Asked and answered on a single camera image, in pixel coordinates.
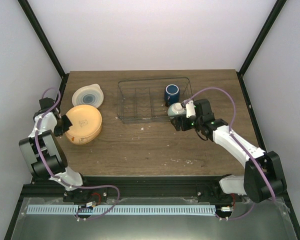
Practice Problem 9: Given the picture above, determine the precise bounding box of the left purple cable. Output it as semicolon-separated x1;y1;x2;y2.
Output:
34;86;121;222

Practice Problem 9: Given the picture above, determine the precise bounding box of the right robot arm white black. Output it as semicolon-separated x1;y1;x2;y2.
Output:
168;99;287;203

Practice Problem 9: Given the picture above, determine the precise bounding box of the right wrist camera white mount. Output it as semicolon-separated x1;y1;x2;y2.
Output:
182;99;196;119

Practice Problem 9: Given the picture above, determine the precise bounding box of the purple cable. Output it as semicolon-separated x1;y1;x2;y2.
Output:
34;86;121;222
181;86;277;221

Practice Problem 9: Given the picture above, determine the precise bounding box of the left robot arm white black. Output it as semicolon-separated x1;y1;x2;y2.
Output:
18;97;92;202

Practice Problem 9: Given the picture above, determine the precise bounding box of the black wire dish rack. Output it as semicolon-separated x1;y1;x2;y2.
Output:
117;77;193;124

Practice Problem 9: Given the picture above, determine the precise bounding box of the orange plastic plate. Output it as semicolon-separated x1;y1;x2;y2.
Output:
64;104;103;141

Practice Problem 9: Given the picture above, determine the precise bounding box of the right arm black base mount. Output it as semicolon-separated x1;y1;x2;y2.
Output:
196;184;243;203

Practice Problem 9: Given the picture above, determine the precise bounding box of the wooden bird painted plate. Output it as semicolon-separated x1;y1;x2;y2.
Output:
65;125;102;145

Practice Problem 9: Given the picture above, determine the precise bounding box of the light green patterned bowl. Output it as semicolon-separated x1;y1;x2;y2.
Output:
167;102;186;117

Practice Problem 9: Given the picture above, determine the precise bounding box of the translucent white bowl with spout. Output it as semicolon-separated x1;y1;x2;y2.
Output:
71;83;104;109

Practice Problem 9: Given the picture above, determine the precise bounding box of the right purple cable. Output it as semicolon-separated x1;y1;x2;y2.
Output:
181;86;277;221

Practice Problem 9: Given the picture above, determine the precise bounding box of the light blue slotted cable duct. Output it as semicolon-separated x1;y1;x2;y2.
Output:
26;204;216;217

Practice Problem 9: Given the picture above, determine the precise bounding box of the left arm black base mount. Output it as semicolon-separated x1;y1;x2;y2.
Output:
63;186;108;204

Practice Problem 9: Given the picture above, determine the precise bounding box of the dark blue ceramic mug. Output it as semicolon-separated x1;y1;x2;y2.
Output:
164;84;180;107

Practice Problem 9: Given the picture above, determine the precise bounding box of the black aluminium frame rail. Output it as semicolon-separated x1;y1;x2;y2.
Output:
22;174;288;201

